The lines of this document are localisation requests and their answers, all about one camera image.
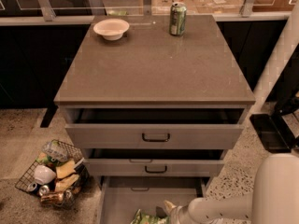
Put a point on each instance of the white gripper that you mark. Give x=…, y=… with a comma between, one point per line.
x=178, y=216

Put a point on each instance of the green jalapeno chip bag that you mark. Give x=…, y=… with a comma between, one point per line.
x=143, y=218

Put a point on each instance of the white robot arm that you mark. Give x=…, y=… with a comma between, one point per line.
x=274, y=200

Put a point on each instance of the grey bottom drawer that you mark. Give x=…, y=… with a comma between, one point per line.
x=122, y=197

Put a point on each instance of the grey drawer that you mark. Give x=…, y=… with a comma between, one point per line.
x=161, y=128
x=122, y=197
x=155, y=162

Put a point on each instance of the grey top drawer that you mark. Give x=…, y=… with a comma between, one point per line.
x=161, y=128

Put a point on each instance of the grey middle drawer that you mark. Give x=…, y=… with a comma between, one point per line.
x=155, y=162

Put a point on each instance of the grey drawer cabinet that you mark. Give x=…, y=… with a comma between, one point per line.
x=149, y=68

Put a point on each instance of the brown snack bag in basket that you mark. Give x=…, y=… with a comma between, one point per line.
x=53, y=198

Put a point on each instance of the white bowl on counter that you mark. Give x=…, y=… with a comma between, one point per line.
x=111, y=29

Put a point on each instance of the yellow sponge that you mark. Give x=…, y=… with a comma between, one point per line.
x=65, y=170

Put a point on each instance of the clear plastic bottle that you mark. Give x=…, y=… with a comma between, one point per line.
x=55, y=152

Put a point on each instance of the silver can in basket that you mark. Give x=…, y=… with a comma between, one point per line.
x=43, y=190

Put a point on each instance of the black tray on floor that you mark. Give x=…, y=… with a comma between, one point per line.
x=274, y=133

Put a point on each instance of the white bowl in basket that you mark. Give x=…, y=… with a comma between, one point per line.
x=43, y=175

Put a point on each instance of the green soda can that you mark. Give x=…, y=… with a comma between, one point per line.
x=178, y=13

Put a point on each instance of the white pillar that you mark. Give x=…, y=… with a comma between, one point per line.
x=282, y=52

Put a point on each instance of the black wire basket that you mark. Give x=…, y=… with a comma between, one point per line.
x=70, y=185

